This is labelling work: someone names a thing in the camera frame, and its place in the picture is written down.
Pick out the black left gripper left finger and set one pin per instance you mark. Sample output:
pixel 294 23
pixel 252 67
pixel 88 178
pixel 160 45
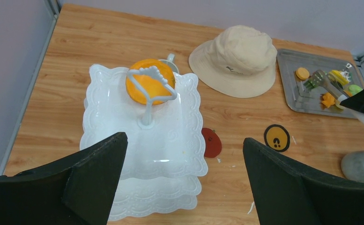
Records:
pixel 78 189

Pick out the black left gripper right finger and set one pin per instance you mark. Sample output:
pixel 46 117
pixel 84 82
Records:
pixel 288 192

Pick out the green frosted donut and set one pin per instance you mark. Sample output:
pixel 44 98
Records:
pixel 352 89

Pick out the metal food tongs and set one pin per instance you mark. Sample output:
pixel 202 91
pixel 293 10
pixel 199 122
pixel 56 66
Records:
pixel 319 78

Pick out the small orange round biscuit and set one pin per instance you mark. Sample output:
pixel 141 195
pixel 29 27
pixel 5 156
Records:
pixel 302 73

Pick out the white tiered dessert stand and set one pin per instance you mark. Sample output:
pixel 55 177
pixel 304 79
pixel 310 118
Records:
pixel 163 164

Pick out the orange macaron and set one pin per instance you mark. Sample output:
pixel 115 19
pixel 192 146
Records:
pixel 152 86

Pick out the orange star cookie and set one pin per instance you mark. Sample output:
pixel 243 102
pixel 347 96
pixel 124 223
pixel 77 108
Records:
pixel 327 100

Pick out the green macaron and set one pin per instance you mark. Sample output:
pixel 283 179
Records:
pixel 309 85

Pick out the metal serving tray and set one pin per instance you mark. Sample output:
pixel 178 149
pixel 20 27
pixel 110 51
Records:
pixel 298 97

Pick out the yellow black round coaster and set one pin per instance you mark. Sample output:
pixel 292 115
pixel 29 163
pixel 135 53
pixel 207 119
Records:
pixel 277 138

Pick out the grey ceramic mug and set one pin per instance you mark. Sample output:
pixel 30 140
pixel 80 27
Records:
pixel 352 166

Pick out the dark red round coaster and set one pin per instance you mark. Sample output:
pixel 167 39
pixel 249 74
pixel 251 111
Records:
pixel 213 145

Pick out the beige bucket hat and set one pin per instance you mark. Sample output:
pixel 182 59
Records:
pixel 240 62

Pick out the white ceramic mug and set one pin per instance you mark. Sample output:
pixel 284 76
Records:
pixel 170 62

